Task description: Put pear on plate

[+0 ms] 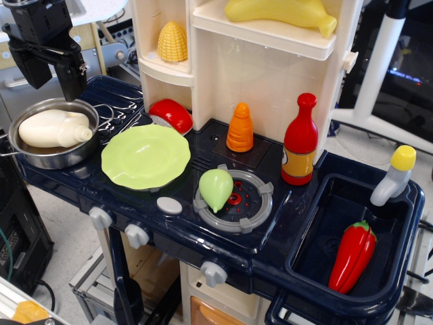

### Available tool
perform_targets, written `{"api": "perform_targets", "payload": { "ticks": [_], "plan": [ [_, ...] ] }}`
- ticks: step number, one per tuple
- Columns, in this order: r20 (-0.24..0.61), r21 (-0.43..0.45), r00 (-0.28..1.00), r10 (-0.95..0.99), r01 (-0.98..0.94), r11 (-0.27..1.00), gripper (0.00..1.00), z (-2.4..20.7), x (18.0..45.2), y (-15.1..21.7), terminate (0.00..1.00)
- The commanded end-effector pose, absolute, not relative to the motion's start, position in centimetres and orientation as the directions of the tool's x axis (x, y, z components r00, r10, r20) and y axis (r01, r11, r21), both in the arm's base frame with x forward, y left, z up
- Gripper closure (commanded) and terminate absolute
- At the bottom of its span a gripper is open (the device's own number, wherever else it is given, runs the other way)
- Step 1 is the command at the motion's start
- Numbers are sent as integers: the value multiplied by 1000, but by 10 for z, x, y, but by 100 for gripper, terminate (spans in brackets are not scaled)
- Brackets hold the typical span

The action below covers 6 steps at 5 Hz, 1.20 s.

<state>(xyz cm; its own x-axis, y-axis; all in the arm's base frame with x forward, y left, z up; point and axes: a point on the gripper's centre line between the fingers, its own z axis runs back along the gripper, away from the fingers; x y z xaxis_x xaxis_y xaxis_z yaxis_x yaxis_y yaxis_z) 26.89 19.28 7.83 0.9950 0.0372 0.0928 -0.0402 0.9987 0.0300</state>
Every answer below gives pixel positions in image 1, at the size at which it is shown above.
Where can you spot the orange toy carrot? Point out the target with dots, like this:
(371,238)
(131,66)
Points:
(240,135)

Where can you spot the green toy pear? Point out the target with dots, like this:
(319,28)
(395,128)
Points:
(216,186)

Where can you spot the navy toy kitchen counter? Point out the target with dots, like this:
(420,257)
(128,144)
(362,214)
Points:
(288,259)

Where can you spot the grey oval button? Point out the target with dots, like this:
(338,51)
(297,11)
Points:
(169,205)

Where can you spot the stainless steel pot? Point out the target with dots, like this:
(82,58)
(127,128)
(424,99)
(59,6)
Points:
(57,157)

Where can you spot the red toy ketchup bottle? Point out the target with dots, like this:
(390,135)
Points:
(300,143)

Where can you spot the grey left stove knob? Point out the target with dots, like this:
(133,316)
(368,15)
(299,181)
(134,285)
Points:
(100,218)

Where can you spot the red toy chili pepper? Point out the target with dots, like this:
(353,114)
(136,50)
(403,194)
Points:
(354,254)

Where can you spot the light green plastic plate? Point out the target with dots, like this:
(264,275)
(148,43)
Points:
(145,157)

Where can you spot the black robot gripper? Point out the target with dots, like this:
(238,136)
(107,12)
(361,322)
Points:
(39,37)

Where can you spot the cream toy kitchen shelf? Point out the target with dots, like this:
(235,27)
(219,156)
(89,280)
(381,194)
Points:
(263,63)

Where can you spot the grey toy stove burner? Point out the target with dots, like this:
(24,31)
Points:
(248,207)

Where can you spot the grey toy faucet yellow cap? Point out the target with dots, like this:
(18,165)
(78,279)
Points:
(397,177)

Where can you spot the cream toy squash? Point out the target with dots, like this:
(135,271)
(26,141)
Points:
(55,128)

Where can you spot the yellow toy corn cob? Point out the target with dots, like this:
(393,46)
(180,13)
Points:
(172,43)

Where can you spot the grey stove knob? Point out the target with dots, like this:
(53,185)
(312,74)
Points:
(137,236)
(100,218)
(213,273)

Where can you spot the grey middle stove knob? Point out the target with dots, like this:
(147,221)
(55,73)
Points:
(137,236)

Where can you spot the grey right stove knob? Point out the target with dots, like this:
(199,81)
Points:
(213,273)

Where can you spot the white stand pole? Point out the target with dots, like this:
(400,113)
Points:
(361,116)

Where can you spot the black computer case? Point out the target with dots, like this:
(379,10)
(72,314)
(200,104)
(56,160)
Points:
(26,247)

